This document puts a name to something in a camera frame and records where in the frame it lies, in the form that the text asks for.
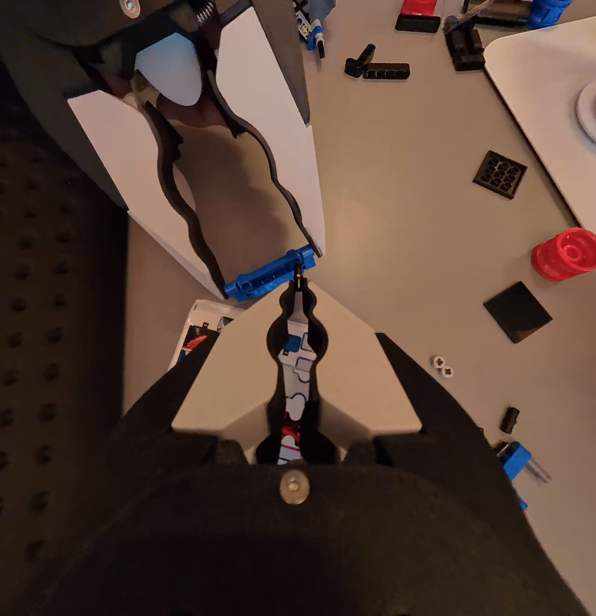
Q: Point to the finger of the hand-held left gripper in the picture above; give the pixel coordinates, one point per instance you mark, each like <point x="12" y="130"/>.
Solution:
<point x="129" y="159"/>
<point x="278" y="120"/>

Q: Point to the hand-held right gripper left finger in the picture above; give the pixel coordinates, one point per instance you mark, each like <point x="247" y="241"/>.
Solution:
<point x="221" y="385"/>

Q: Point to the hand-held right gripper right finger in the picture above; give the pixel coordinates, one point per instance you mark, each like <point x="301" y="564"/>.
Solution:
<point x="370" y="385"/>

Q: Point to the toy brick truck model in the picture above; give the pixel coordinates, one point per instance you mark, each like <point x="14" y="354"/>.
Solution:
<point x="314" y="31"/>

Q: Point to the blue curved panel piece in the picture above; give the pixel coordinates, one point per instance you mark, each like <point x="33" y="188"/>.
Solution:
<point x="269" y="276"/>

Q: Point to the small black pin piece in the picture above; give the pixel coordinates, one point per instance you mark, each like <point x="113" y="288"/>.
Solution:
<point x="298" y="279"/>
<point x="509" y="419"/>

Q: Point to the person's left hand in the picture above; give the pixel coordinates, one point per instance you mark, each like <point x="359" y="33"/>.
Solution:
<point x="197" y="115"/>

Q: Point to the colourful sticker sheet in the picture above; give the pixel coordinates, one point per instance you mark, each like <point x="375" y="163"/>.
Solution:
<point x="201" y="322"/>

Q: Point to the small grey connector piece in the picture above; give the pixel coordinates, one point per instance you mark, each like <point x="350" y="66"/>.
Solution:
<point x="442" y="366"/>

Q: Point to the black angled beam piece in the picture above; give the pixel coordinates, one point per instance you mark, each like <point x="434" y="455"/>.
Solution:
<point x="358" y="62"/>

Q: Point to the small black tile piece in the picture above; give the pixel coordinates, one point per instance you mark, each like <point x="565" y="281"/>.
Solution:
<point x="517" y="313"/>

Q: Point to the blue connector brick piece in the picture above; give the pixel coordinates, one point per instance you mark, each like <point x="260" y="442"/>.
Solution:
<point x="516" y="459"/>

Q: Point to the black perforated mat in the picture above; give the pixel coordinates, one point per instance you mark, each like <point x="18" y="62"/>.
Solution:
<point x="52" y="337"/>

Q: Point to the red wheel rim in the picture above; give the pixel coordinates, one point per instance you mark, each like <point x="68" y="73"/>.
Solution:
<point x="420" y="5"/>
<point x="567" y="255"/>

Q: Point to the black studded plate piece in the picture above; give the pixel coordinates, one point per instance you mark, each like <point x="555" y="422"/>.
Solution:
<point x="466" y="50"/>

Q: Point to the black square plate piece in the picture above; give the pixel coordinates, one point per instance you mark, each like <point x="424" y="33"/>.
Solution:
<point x="500" y="174"/>

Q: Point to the black cylinder brick piece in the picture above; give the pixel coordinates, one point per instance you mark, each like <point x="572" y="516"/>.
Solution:
<point x="500" y="12"/>

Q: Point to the white book stand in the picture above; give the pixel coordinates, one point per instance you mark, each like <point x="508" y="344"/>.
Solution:
<point x="533" y="96"/>

